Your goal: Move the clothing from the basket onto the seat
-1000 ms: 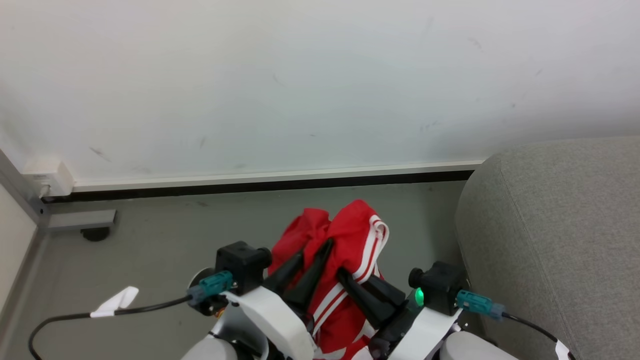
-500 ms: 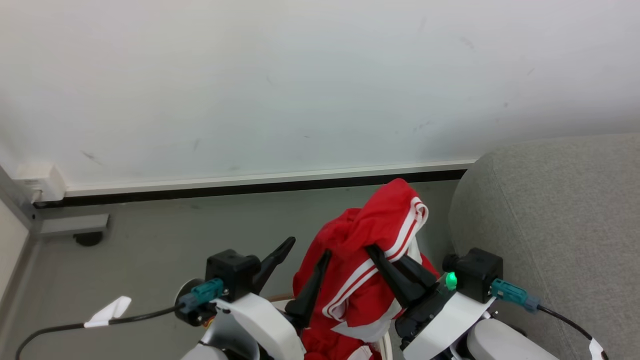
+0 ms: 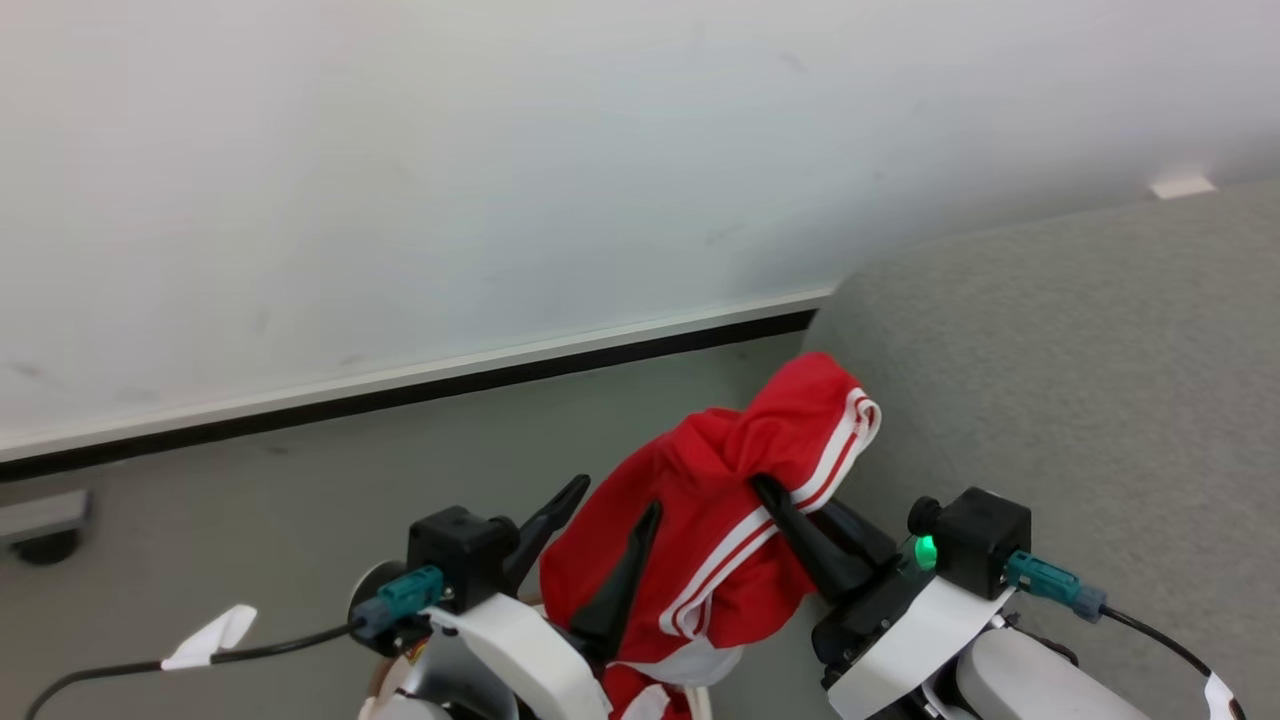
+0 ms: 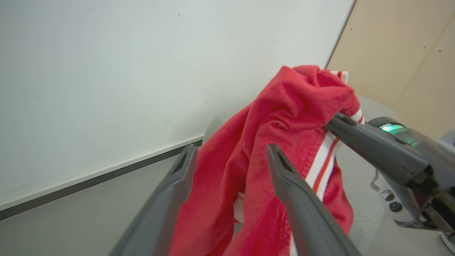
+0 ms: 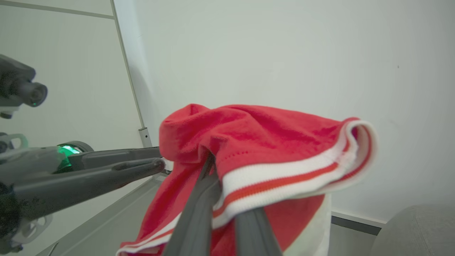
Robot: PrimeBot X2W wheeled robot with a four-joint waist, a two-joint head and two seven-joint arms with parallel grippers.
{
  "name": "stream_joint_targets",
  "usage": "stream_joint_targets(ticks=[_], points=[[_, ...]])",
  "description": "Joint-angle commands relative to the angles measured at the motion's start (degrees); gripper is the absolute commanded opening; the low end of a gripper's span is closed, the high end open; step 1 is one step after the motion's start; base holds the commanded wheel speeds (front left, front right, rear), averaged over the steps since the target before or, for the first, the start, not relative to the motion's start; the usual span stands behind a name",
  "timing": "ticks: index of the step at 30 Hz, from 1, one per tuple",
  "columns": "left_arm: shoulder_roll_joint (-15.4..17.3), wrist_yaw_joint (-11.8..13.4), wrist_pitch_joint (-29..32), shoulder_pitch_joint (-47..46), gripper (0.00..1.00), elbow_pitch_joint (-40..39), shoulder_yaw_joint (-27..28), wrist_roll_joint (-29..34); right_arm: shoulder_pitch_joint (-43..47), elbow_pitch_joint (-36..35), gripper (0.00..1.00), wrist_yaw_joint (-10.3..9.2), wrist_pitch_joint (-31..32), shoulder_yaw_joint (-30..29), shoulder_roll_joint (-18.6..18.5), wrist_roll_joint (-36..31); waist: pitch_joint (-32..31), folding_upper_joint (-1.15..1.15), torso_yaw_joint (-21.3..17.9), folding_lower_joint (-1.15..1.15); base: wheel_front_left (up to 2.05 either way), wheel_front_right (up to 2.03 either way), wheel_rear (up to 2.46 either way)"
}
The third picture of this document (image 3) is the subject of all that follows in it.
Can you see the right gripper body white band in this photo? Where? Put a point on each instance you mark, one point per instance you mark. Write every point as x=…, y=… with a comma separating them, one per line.
x=910, y=630

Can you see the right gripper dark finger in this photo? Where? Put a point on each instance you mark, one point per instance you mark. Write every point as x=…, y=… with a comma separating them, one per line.
x=810, y=550
x=865, y=537

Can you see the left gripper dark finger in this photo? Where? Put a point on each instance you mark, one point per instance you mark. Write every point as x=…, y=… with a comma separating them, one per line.
x=540, y=525
x=625, y=580

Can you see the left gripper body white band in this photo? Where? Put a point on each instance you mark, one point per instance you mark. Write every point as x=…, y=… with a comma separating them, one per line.
x=520, y=645

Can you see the red garment with white stripes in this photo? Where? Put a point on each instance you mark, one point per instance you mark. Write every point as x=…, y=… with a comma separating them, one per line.
x=720, y=470

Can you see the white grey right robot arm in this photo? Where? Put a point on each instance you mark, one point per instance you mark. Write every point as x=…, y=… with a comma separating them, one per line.
x=1040, y=680

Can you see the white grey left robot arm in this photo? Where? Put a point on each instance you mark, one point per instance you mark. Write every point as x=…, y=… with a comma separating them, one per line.
x=440, y=685

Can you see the white and black baseboard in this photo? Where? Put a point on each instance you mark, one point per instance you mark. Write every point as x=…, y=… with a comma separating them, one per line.
x=450, y=375

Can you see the grey fabric sofa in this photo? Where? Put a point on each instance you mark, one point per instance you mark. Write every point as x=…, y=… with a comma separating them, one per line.
x=1080, y=380

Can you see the small white label on sofa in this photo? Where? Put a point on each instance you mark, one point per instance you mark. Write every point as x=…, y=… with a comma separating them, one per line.
x=1182, y=186

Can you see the grey cart base with caster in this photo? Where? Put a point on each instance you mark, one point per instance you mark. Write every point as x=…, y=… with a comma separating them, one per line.
x=42, y=525

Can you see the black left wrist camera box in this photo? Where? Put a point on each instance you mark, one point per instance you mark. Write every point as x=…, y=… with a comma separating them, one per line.
x=462, y=552

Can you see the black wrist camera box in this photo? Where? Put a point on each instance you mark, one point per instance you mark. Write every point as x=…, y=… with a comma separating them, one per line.
x=462, y=552
x=980, y=540

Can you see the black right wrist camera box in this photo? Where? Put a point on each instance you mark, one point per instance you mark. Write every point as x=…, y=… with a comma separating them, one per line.
x=980, y=540

